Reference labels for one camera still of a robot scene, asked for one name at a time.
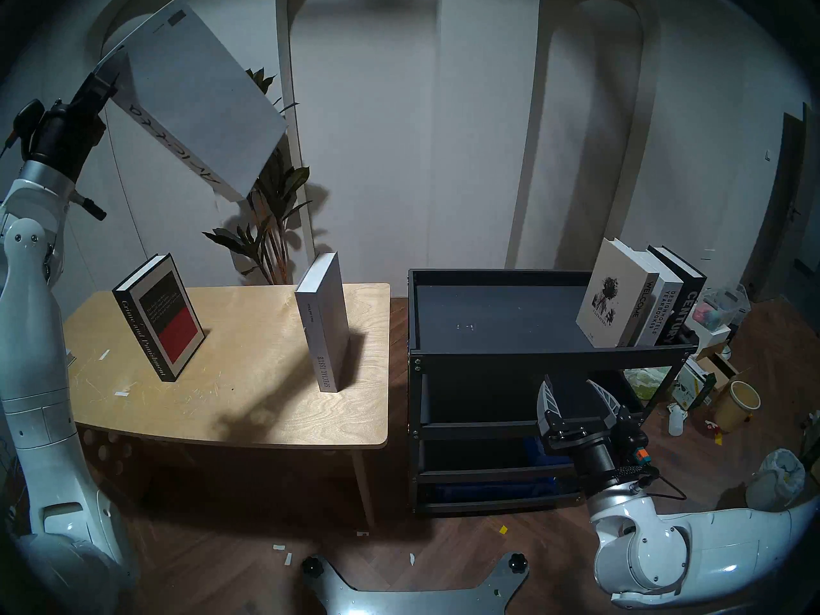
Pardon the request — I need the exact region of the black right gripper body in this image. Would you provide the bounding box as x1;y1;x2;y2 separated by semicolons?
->
543;409;644;496

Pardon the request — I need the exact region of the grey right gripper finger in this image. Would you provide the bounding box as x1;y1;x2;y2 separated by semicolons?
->
537;380;564;432
586;382;621;422

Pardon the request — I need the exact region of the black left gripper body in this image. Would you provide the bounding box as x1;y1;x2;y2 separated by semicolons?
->
29;76;119;182

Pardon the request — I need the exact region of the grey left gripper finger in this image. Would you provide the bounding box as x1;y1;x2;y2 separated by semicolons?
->
95;47;129;102

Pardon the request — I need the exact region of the white Arietta book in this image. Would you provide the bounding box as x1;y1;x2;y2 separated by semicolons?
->
102;0;288;202

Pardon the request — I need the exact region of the white Design Hotels yearbook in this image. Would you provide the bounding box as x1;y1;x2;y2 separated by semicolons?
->
634;271;685;347

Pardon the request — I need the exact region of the white Welcome book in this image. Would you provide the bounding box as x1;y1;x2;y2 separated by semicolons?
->
575;238;660;349

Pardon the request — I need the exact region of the black Century book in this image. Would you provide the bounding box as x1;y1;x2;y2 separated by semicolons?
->
647;245;707;345

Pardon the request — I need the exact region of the black metal shelf cart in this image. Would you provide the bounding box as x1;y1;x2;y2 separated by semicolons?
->
407;269;700;515

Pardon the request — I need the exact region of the green plastic bag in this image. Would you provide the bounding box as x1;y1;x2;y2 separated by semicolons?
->
623;367;672;400

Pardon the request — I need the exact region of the blue plastic bin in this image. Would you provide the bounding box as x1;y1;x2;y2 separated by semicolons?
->
529;436;564;470

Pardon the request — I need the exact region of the white green printed carton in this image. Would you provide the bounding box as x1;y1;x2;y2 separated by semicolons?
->
673;357;717;409

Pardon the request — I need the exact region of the brown cardboard box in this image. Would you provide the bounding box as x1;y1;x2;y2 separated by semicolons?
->
695;351;737;390

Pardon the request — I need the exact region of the white square box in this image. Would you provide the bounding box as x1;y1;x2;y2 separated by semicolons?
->
682;316;731;352

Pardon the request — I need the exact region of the yellow paper bucket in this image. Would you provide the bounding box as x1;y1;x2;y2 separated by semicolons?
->
712;381;762;433

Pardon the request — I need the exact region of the clear plastic storage box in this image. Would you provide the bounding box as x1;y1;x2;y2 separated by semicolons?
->
695;286;751;331

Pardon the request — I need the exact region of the white bagged trash bin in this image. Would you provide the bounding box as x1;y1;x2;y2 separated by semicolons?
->
745;449;807;512

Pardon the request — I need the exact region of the black Crime and Punishment book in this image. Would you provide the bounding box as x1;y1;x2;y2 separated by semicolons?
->
112;254;207;382

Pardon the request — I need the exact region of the dark green potted plant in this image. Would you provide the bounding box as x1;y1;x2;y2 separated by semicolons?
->
202;68;315;284

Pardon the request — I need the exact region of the grey Special Issue book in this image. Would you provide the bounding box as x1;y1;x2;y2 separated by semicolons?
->
295;251;351;393

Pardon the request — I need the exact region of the dark room door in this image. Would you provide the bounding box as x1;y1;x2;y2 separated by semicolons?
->
743;104;820;304

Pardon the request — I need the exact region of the light wooden table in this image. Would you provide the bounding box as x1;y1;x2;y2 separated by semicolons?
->
61;283;391;528

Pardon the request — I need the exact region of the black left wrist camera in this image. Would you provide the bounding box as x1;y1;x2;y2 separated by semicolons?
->
3;98;45;160

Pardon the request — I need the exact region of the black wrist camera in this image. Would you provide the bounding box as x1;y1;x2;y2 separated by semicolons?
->
625;428;660;486
3;98;45;160

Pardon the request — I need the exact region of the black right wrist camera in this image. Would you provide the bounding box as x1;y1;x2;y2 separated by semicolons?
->
625;428;660;486

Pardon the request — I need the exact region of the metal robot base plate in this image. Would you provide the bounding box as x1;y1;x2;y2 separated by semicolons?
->
300;553;531;615

